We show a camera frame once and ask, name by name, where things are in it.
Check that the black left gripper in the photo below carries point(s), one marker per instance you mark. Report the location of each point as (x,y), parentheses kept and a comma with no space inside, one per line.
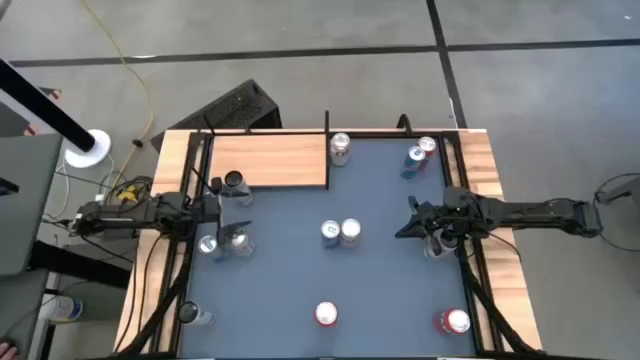
(207,207)

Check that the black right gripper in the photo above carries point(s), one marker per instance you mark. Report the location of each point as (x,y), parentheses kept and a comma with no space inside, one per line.
(432,215)

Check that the tall white Celsius can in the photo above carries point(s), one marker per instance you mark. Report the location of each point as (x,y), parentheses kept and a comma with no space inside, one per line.
(192,314)
(434,251)
(236,190)

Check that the blue silver Red Bull can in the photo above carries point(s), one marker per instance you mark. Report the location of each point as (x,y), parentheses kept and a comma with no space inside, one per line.
(209,246)
(330,233)
(414,161)

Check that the silver Diet Coke can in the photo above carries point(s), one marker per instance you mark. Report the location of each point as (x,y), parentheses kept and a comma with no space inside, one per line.
(350,232)
(340,148)
(243,247)

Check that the red Fanta strawberry can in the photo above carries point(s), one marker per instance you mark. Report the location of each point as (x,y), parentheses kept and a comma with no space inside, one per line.
(326,314)
(426,145)
(452,321)

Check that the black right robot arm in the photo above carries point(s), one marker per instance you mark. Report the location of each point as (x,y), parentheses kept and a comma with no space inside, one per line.
(525,212)

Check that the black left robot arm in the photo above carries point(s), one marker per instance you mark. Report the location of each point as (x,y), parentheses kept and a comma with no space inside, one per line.
(125,215)

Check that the blue grey table mat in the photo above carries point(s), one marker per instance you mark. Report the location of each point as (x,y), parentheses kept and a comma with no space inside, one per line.
(380,280)

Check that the small black curved hook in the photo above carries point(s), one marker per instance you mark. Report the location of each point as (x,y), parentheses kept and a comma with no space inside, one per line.
(404,122)

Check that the yellow plug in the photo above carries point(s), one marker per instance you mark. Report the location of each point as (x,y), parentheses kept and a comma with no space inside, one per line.
(129,193)

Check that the black perforated metal box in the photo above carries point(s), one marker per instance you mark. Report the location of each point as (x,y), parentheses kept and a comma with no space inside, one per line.
(230,107)

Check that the black floor beam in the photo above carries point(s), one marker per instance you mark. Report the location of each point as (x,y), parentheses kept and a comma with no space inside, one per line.
(80,265)

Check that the white bottle with blue label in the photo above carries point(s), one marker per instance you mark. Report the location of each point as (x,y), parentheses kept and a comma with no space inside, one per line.
(62,308)

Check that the grey cabinet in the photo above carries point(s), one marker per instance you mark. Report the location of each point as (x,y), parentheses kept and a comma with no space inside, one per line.
(27,200)

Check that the black pole with white base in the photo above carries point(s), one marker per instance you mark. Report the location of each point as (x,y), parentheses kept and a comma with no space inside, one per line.
(45,107)

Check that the grey metal stand foot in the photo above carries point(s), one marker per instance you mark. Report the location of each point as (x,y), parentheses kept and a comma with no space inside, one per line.
(622,192)

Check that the wooden shelf with black frame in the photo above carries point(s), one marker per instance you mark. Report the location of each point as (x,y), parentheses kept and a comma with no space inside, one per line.
(270,160)

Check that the black metal table frame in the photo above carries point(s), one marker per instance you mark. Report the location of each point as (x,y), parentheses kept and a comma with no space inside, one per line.
(478,330)

